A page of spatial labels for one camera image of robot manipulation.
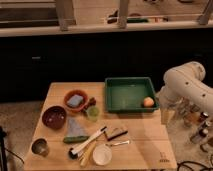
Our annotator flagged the purple bowl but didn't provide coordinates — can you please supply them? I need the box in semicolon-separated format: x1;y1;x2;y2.
42;106;66;130

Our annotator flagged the black wooden board eraser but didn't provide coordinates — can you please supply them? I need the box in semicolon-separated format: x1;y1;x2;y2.
105;129;128;141

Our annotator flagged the metal cup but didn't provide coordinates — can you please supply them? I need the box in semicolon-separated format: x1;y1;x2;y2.
31;138;49;157

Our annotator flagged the white black brush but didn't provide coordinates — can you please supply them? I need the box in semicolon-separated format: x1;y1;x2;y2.
68;126;107;159

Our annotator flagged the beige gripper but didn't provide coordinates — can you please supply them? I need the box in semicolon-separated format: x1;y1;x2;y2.
160;101;171;125

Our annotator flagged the orange bowl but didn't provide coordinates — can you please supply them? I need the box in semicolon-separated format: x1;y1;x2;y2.
63;90;88;113

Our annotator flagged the yellow wooden stick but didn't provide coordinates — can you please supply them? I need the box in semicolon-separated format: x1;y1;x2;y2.
80;141;97;167

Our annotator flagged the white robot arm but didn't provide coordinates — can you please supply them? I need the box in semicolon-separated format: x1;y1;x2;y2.
158;61;213;125

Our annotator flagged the black cable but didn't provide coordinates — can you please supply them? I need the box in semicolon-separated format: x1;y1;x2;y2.
176;160;213;171

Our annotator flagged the green plastic tray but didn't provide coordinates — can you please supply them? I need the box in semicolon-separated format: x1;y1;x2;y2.
105;77;159;113

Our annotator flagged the dark red small toy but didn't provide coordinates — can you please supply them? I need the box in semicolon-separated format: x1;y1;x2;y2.
82;97;96;113

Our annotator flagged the green marker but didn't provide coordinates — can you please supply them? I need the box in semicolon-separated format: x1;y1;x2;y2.
63;136;89;144

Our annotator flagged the blue sponge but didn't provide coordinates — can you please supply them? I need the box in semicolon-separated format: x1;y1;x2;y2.
67;95;83;108

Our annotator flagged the orange ball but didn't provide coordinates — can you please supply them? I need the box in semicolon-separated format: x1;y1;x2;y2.
143;97;154;107

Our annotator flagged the blue grey cloth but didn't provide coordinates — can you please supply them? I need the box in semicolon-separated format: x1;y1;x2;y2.
67;117;88;137

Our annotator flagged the white round lid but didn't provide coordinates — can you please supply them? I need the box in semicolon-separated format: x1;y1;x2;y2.
92;144;112;166

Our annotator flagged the wooden table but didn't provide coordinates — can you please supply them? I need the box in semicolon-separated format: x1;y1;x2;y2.
24;83;176;171

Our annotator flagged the black tripod stand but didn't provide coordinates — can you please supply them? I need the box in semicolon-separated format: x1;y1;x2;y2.
0;126;8;171

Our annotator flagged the green plastic cup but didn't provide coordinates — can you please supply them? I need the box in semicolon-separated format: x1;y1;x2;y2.
86;106;99;122

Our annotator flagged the silver metal spoon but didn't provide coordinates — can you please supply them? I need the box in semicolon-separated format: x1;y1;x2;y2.
105;140;131;147

